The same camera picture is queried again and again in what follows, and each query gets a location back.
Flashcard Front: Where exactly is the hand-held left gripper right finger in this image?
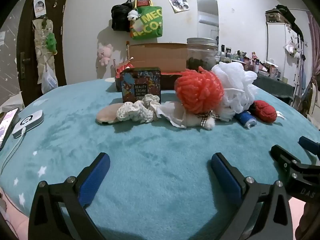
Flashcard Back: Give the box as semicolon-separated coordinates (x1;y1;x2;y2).
211;152;293;240

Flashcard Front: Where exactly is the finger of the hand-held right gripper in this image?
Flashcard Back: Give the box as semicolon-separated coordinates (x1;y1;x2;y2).
269;144;304;180
298;136;320;156

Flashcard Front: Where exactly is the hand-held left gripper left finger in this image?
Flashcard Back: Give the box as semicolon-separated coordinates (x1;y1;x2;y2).
29;152;111;240

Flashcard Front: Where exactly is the red plush toy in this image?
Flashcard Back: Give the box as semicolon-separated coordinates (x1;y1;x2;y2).
252;100;287;124

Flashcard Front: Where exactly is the beige powder puff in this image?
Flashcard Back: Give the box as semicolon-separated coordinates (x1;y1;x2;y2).
96;103;125;125

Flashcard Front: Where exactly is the cream crochet scrunchie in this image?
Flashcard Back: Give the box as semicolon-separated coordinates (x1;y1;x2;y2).
116;94;163;124

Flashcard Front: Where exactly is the white plush toy with bow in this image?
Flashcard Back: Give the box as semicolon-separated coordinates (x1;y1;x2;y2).
156;101;193;129

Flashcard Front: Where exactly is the white mesh bath pouf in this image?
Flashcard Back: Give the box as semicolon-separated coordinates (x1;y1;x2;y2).
211;62;258;122

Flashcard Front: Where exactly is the orange mesh bath pouf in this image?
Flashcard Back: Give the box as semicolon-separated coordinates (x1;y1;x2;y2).
174;67;225;115

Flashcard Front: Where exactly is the cardboard box with red floor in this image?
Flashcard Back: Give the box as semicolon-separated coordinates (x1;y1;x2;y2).
114;42;218;92

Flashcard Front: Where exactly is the desk with dark green cloth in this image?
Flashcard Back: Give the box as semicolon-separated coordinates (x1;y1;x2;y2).
255;72;298;98

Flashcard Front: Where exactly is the white metal rack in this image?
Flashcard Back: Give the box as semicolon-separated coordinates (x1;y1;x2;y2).
295;34;307;103

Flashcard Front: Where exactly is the white power bank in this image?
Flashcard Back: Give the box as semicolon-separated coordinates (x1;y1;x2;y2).
12;110;44;139

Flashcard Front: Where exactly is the row of cosmetics bottles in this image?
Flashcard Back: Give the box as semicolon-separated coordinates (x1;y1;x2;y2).
217;44;280;78

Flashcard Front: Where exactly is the colourful printed tin box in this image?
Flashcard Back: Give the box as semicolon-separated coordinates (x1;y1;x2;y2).
120;67;162;103

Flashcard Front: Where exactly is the smartphone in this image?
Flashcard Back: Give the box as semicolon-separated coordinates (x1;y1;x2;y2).
0;107;20;152

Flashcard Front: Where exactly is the white cabinet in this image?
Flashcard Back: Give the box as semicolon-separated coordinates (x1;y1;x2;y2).
265;21;304;80

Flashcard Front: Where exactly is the clear plastic bag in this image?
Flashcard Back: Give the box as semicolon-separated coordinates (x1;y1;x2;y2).
41;64;58;94

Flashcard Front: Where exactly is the pink curtain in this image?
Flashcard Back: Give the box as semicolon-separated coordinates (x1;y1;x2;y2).
306;10;320;80

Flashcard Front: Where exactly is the pink plush toy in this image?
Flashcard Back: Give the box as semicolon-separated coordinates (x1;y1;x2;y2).
97;44;113;67

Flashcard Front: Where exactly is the glass jar with metal lid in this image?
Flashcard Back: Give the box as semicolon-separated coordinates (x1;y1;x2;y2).
186;37;218;71

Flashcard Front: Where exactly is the patterned storage bag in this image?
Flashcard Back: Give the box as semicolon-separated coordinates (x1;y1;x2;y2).
265;4;292;24

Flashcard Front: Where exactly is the dark brown door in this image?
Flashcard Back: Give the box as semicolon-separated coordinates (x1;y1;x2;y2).
16;0;69;108

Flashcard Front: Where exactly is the green plush toy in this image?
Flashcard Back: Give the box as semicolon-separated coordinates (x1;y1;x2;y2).
45;32;58;54

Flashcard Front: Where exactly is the black bag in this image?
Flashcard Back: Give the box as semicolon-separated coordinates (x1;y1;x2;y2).
111;0;133;32

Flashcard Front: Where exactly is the green tote bag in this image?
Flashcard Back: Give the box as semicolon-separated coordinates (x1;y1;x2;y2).
130;5;164;40

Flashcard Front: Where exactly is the small panda plush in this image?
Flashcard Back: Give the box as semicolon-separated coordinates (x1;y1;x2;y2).
127;9;139;22

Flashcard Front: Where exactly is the paper photo on door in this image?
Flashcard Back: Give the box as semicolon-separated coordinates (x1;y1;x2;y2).
33;0;46;18

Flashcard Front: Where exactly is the white charging cable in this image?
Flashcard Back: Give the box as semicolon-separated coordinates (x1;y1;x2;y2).
0;129;27;176

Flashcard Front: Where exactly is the door handle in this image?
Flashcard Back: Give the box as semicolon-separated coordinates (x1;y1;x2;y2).
21;52;32;75

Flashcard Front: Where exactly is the wall mirror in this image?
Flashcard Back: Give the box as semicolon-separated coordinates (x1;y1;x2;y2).
197;0;220;45

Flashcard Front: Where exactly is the photo wall poster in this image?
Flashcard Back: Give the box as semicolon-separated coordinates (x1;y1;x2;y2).
166;0;189;13

